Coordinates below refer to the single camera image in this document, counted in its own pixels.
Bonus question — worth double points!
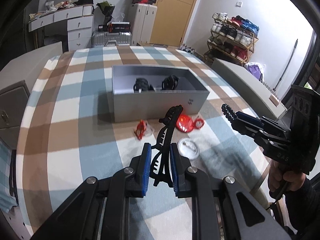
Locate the wooden door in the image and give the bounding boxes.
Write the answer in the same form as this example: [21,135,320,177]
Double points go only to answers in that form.
[150,0,196,47]

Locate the black hair tie left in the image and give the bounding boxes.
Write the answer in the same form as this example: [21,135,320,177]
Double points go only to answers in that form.
[132,77,155,94]

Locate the red flag pin badge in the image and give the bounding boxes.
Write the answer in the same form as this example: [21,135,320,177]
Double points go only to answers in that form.
[176,114,194,133]

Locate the purple bag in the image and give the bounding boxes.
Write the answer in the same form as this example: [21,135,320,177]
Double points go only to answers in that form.
[245,62,264,82]

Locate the black claw hair clip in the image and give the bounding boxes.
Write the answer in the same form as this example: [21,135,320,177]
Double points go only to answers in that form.
[150,105,183,187]

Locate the shoe rack with shoes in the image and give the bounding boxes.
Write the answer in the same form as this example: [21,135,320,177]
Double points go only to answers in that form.
[203,12,260,67]

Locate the dark flower bouquet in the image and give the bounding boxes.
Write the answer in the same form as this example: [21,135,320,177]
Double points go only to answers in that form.
[97,1,115,24]

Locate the silver flat suitcase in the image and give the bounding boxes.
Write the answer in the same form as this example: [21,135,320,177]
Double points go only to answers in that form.
[91,31,132,47]

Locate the right hand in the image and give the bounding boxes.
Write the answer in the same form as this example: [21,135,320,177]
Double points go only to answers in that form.
[267,160,306,198]

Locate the grey bed side panel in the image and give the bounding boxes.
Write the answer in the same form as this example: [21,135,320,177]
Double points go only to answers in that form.
[211,59,287,121]

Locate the plaid blanket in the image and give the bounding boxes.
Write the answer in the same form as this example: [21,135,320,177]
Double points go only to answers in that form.
[16,46,269,234]

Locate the grey bedside cabinet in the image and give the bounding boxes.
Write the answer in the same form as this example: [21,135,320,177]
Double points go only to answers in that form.
[1,80,30,150]

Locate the white drawer desk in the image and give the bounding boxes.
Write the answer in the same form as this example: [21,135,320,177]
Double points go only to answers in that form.
[28,4,94,51]

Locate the black red box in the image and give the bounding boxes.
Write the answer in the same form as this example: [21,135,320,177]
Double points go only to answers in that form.
[107,22,131,33]

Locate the black hair tie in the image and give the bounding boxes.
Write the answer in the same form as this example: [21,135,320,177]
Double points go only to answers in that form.
[132,77,155,94]
[161,74,180,91]

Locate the grey bed footboard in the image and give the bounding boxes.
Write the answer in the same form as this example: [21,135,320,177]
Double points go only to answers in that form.
[1,42,62,93]

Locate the grey cardboard box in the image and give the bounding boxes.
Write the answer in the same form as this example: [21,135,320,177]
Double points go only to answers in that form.
[112,64,209,122]

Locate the black hair tie right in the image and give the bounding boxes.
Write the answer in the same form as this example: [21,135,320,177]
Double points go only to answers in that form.
[161,74,180,91]

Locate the upright beige suitcase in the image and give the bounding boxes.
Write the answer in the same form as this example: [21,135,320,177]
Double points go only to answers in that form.
[127,3,157,46]

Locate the small red fringed brooch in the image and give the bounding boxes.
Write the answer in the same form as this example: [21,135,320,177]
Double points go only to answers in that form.
[194,117,204,129]

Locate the white round pin badge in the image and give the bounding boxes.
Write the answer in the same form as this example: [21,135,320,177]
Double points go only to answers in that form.
[177,138,200,160]

